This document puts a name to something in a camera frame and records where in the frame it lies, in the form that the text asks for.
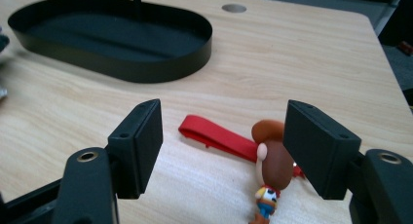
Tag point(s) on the small red object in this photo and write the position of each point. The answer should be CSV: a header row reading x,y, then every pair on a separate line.
x,y
405,48

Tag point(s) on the black oval tray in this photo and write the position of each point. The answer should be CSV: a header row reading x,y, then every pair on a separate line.
x,y
117,63

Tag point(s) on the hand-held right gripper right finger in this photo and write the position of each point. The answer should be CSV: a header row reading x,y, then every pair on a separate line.
x,y
319,152

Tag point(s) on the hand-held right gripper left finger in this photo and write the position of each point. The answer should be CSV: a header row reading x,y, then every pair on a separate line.
x,y
136,152

